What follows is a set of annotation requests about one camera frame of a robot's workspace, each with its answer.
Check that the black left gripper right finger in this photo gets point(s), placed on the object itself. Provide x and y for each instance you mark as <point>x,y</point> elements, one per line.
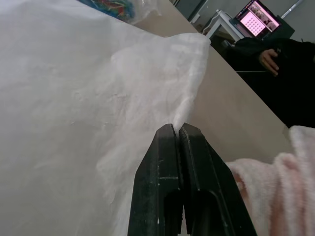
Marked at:
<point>209,186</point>

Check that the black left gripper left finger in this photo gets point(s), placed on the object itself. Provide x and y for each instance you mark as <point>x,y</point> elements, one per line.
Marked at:
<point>152,186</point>

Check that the pink fluffy towel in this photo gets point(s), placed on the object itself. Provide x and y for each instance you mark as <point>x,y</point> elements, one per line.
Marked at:
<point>275,186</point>

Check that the clear bag with colourful items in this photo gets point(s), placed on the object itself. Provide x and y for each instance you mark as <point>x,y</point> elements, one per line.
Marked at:
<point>115,8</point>

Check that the person's bare hand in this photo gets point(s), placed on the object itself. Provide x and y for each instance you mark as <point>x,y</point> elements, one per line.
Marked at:
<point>269,61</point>

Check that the person in black clothes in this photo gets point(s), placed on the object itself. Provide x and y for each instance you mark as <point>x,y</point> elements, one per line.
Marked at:
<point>290,83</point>

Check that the white side table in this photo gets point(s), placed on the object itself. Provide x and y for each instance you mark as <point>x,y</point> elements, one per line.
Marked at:
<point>221,24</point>

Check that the laptop with pink screen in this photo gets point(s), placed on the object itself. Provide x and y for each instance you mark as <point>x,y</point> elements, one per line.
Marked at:
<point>256,22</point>

